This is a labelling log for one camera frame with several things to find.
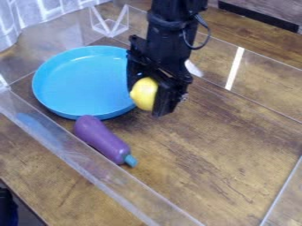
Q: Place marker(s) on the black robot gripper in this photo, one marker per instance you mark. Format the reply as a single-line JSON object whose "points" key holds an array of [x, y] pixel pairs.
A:
{"points": [[161, 51]]}

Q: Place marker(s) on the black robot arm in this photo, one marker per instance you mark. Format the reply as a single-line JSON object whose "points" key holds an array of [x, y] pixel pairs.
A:
{"points": [[180, 10]]}

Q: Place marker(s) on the blue round tray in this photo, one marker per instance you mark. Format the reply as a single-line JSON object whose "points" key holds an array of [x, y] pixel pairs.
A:
{"points": [[81, 82]]}

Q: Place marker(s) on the white patterned curtain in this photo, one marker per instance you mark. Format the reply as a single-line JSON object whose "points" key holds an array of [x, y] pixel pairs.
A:
{"points": [[22, 13]]}

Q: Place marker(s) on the clear acrylic enclosure wall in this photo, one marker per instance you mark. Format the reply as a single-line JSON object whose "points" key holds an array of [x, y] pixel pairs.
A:
{"points": [[219, 164]]}

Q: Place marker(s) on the yellow toy lemon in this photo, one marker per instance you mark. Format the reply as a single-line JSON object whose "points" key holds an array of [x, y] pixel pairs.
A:
{"points": [[143, 93]]}

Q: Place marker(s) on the purple toy eggplant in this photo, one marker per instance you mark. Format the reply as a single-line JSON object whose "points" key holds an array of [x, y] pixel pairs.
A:
{"points": [[93, 133]]}

